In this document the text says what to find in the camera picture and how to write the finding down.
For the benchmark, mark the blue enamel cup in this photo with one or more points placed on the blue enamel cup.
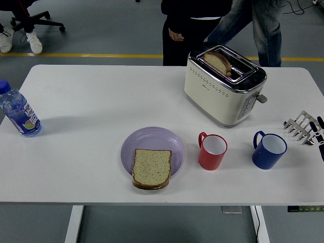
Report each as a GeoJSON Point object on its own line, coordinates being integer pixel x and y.
{"type": "Point", "coordinates": [263, 159]}

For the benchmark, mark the black office chair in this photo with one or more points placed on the black office chair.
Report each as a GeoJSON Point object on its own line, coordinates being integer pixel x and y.
{"type": "Point", "coordinates": [38, 21]}

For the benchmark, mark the grey under-table bracket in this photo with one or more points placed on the grey under-table bracket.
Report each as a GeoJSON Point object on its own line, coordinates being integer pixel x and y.
{"type": "Point", "coordinates": [231, 210]}

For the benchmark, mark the purple plate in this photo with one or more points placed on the purple plate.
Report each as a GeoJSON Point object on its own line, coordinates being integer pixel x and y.
{"type": "Point", "coordinates": [152, 139]}

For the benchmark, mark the upright bread slice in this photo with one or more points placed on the upright bread slice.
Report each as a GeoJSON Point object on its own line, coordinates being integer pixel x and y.
{"type": "Point", "coordinates": [215, 62]}

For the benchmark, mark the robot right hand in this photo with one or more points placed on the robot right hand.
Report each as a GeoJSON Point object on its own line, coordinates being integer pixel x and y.
{"type": "Point", "coordinates": [321, 141]}

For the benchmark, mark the red enamel cup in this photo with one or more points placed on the red enamel cup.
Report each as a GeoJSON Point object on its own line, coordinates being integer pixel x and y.
{"type": "Point", "coordinates": [210, 162]}

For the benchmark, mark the cream and chrome toaster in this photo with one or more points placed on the cream and chrome toaster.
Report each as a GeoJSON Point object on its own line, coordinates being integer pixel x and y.
{"type": "Point", "coordinates": [215, 101]}

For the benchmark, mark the person in black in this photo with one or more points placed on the person in black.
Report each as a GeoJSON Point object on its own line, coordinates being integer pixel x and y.
{"type": "Point", "coordinates": [192, 33]}

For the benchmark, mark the person's hand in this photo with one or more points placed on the person's hand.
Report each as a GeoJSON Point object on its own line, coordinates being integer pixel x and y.
{"type": "Point", "coordinates": [176, 35]}

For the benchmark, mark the metal toast rack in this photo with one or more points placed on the metal toast rack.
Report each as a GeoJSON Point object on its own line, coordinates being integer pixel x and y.
{"type": "Point", "coordinates": [301, 119]}

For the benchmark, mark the white table leg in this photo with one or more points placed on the white table leg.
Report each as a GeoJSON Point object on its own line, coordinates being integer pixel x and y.
{"type": "Point", "coordinates": [73, 225]}
{"type": "Point", "coordinates": [264, 227]}

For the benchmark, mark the seated person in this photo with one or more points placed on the seated person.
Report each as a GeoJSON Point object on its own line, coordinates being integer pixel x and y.
{"type": "Point", "coordinates": [35, 43]}

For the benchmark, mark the standing person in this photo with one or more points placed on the standing person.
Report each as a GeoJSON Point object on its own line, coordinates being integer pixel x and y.
{"type": "Point", "coordinates": [268, 33]}

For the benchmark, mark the table height control panel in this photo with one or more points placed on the table height control panel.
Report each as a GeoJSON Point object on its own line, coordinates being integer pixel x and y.
{"type": "Point", "coordinates": [303, 209]}

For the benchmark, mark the flat bread slice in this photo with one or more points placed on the flat bread slice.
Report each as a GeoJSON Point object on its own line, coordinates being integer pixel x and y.
{"type": "Point", "coordinates": [152, 167]}

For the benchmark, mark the clear bottle with blue cap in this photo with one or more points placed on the clear bottle with blue cap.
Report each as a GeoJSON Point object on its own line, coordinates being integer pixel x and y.
{"type": "Point", "coordinates": [20, 114]}

